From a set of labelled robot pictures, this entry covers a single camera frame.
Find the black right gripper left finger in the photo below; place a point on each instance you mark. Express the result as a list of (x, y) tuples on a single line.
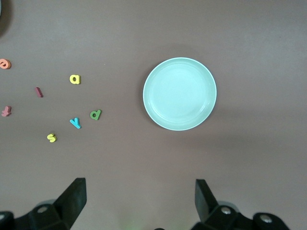
[(69, 206)]

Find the pink foam letter f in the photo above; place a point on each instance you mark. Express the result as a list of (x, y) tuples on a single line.
[(6, 111)]

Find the yellow letter d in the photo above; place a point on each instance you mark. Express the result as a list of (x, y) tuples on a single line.
[(72, 79)]

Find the yellow foam letter s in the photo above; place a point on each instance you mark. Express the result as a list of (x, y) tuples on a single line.
[(51, 137)]

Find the teal foam letter y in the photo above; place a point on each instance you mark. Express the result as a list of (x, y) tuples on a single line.
[(75, 122)]

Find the green foam letter p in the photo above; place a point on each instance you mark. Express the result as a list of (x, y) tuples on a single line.
[(95, 115)]

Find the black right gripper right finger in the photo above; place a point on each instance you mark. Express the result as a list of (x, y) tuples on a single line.
[(211, 215)]

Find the green round plate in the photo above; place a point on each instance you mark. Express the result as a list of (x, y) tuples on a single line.
[(180, 94)]

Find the orange foam letter e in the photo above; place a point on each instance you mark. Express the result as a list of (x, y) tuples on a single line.
[(7, 64)]

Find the dark red foam letter i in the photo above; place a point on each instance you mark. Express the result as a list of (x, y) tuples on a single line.
[(39, 92)]

